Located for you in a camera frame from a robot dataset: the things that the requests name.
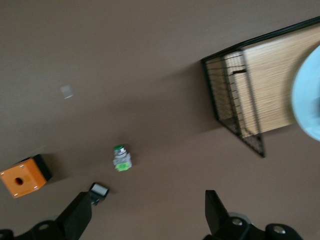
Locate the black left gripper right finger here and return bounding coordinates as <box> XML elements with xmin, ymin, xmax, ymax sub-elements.
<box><xmin>203</xmin><ymin>189</ymin><xmax>303</xmax><ymax>240</ymax></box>

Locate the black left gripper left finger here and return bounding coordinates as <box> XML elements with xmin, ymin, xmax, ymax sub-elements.
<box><xmin>0</xmin><ymin>191</ymin><xmax>92</xmax><ymax>240</ymax></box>

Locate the light blue round plate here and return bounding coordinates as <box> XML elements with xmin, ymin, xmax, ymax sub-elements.
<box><xmin>291</xmin><ymin>44</ymin><xmax>320</xmax><ymax>141</ymax></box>

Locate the black square white button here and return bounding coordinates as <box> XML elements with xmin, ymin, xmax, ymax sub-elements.
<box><xmin>89</xmin><ymin>182</ymin><xmax>110</xmax><ymax>206</ymax></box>

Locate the small clear tape patch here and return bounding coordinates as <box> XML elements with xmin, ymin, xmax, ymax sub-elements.
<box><xmin>59</xmin><ymin>84</ymin><xmax>75</xmax><ymax>100</ymax></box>

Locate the orange button enclosure box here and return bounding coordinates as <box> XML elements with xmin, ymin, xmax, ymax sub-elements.
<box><xmin>0</xmin><ymin>154</ymin><xmax>53</xmax><ymax>199</ymax></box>

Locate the green push button switch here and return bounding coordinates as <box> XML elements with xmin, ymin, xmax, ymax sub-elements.
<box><xmin>112</xmin><ymin>144</ymin><xmax>133</xmax><ymax>173</ymax></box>

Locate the black wire basket wooden base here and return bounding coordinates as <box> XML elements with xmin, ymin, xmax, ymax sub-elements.
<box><xmin>201</xmin><ymin>16</ymin><xmax>320</xmax><ymax>159</ymax></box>

